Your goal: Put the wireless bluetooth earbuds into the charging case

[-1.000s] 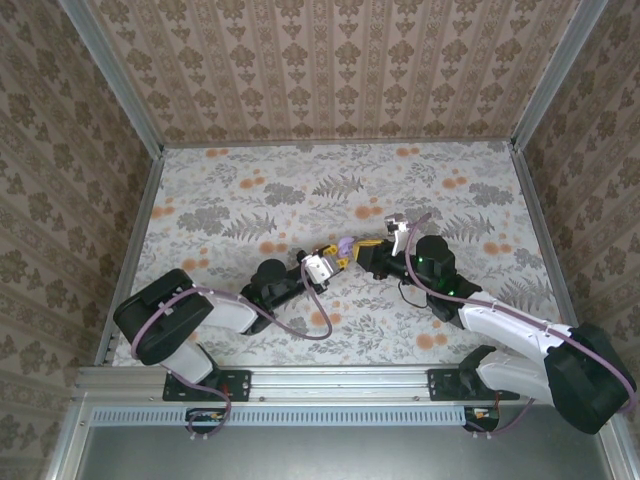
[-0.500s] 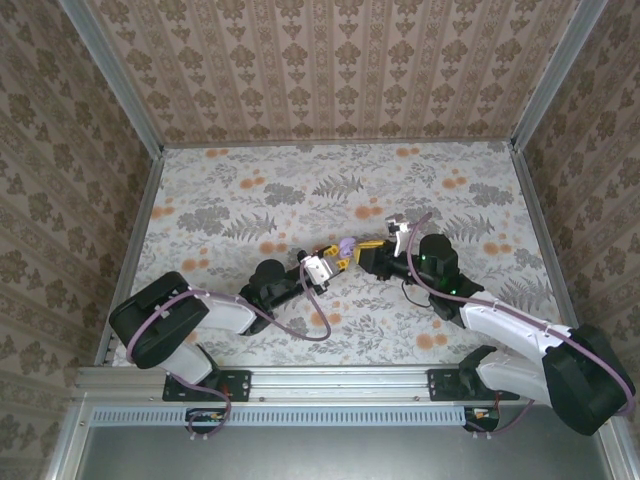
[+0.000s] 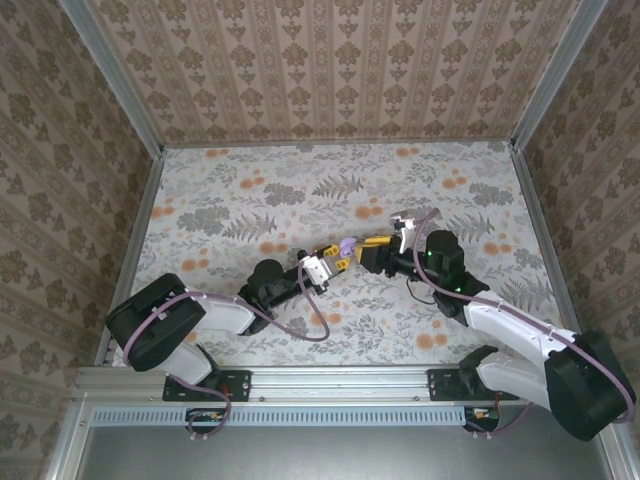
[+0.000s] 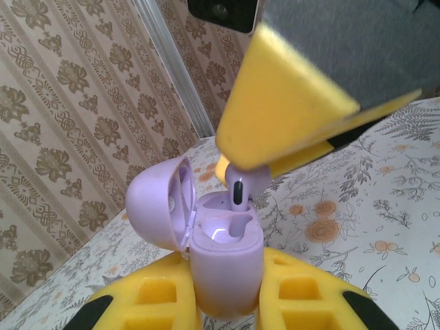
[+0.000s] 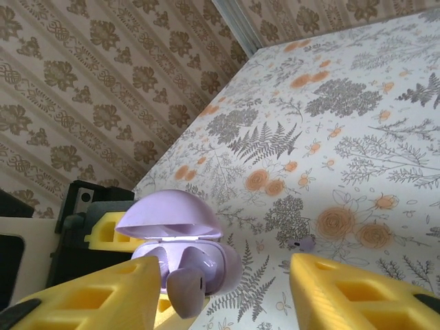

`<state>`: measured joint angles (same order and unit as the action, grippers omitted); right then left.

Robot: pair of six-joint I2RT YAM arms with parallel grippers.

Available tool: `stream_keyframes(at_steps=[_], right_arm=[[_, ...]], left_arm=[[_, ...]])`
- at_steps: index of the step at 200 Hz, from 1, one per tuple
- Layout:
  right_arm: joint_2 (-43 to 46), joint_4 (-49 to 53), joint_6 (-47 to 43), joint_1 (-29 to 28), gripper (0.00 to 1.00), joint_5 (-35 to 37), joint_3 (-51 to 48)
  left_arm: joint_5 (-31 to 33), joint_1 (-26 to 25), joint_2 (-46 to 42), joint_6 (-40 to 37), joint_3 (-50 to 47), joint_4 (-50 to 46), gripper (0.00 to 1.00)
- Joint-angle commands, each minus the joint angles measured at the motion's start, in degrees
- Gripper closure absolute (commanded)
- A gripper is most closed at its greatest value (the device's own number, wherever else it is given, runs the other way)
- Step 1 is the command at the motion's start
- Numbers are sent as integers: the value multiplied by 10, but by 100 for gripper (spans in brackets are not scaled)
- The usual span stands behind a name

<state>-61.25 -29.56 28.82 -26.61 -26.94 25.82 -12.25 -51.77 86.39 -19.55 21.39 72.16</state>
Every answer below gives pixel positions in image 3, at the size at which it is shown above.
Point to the pale lilac earbud charging case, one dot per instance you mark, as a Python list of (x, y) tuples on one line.
[(347, 246)]

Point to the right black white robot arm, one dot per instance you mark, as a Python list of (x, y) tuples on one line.
[(510, 325)]

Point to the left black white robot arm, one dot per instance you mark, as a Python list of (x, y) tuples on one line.
[(225, 312)]

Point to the grey metal sheet panel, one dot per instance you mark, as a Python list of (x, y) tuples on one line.
[(325, 455)]

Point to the aluminium panel edge profile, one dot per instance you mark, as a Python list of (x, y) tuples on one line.
[(67, 445), (622, 460)]

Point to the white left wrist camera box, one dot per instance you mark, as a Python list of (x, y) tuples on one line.
[(317, 270)]

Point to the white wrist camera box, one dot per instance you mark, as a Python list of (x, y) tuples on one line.
[(317, 270), (402, 219)]

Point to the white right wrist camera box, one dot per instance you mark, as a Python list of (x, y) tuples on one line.
[(402, 219)]

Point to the aluminium table side rail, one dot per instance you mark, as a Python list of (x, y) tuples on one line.
[(541, 225), (132, 250)]

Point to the thin aluminium table rail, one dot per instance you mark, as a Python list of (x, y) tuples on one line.
[(340, 142)]

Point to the long aluminium frame rail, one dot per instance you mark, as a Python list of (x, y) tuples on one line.
[(340, 382)]

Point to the aluminium corner post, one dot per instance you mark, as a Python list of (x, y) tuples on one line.
[(114, 75), (557, 75)]

